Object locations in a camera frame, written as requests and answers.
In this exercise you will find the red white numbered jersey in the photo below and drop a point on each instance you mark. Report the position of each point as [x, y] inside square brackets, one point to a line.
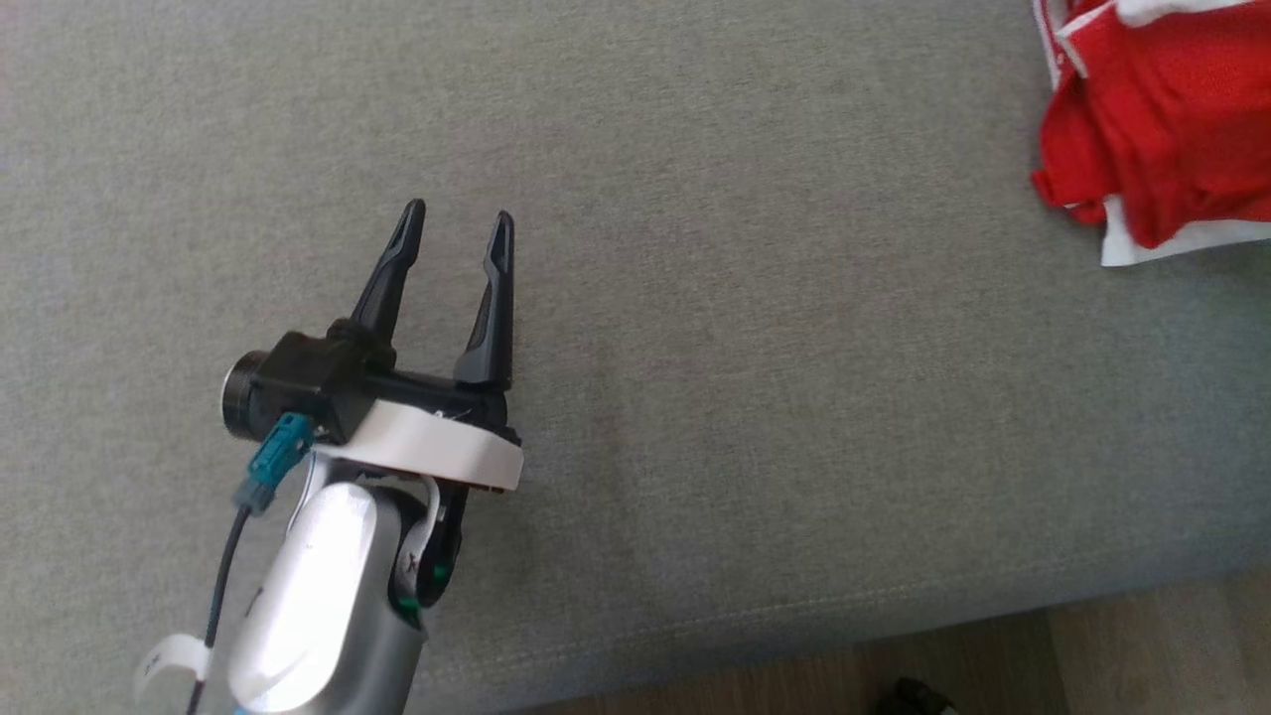
[1162, 149]

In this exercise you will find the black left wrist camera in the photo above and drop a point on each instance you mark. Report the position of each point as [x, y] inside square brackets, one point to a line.
[298, 382]

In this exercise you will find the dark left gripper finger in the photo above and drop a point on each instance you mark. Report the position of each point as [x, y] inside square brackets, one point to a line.
[494, 328]
[392, 283]

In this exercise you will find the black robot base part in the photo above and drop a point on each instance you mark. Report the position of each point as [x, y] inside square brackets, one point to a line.
[918, 697]

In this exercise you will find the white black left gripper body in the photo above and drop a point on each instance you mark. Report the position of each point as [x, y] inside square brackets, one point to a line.
[437, 442]

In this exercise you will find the large grey sofa seat cushion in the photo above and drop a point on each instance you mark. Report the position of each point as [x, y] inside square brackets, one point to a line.
[745, 348]

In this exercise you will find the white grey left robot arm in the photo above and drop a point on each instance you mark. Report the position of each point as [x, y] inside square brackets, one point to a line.
[308, 586]

